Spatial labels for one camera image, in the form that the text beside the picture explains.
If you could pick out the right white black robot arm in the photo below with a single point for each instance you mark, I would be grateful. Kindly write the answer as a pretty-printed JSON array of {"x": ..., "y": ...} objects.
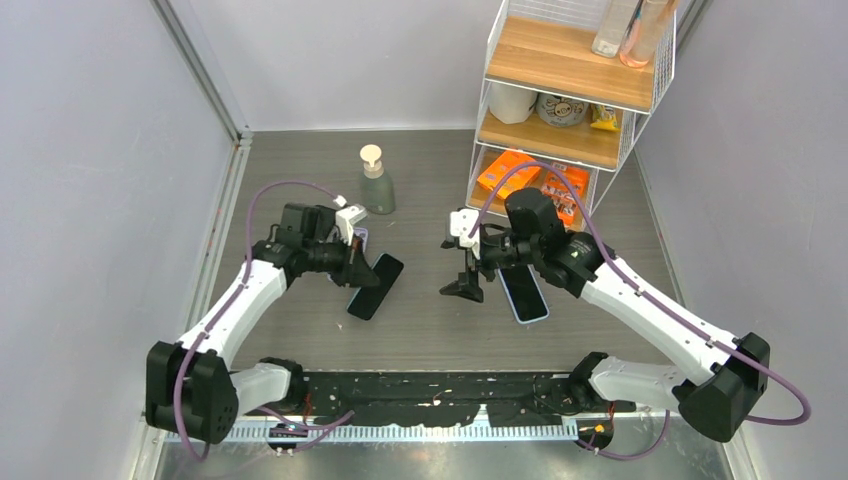
[{"x": 710, "y": 381}]

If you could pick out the white cup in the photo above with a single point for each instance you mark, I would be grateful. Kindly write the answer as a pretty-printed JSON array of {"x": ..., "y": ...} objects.
[{"x": 510, "y": 104}]

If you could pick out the printed ceramic mug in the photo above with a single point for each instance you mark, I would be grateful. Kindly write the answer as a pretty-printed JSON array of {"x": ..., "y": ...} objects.
[{"x": 559, "y": 111}]

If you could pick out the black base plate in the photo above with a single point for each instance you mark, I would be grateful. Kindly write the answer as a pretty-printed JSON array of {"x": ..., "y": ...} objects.
[{"x": 444, "y": 399}]

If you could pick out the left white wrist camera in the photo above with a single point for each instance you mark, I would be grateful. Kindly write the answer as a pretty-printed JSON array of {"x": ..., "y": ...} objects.
[{"x": 346, "y": 217}]

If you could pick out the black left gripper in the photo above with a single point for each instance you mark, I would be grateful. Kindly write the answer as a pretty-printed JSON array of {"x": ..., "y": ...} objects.
[{"x": 354, "y": 270}]

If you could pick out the aluminium frame rail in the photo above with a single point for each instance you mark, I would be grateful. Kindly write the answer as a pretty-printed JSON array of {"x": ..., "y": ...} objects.
[{"x": 184, "y": 27}]

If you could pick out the bare black phone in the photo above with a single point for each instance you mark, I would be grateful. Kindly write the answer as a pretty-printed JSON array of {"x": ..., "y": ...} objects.
[{"x": 366, "y": 301}]

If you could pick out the white wire wooden shelf rack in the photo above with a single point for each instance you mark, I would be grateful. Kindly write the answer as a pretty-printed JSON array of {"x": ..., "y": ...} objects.
[{"x": 545, "y": 47}]

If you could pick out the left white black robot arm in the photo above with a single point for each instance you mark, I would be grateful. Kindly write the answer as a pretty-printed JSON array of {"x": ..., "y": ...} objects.
[{"x": 191, "y": 387}]

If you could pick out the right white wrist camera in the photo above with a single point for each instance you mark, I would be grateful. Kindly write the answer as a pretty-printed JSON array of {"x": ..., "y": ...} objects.
[{"x": 461, "y": 224}]

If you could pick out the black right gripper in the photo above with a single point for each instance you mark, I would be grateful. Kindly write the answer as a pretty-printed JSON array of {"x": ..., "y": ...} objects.
[{"x": 467, "y": 286}]

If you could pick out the orange razor box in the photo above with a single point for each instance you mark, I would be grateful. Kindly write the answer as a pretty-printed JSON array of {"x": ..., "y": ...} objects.
[{"x": 564, "y": 202}]

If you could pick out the clear glass bottle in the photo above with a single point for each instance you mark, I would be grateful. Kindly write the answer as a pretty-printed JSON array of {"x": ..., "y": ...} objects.
[{"x": 614, "y": 26}]

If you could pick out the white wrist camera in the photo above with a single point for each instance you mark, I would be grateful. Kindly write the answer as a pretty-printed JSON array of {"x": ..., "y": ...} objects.
[
  {"x": 346, "y": 217},
  {"x": 461, "y": 224}
]

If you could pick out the yellow snack packet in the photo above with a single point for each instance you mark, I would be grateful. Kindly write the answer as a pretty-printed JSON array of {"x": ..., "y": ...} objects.
[{"x": 604, "y": 118}]

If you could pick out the green soap pump bottle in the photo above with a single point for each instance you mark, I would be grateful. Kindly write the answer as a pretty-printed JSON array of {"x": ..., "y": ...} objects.
[{"x": 376, "y": 185}]

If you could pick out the pink tinted glass bottle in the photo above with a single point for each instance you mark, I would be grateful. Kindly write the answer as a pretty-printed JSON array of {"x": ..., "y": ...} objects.
[{"x": 646, "y": 31}]

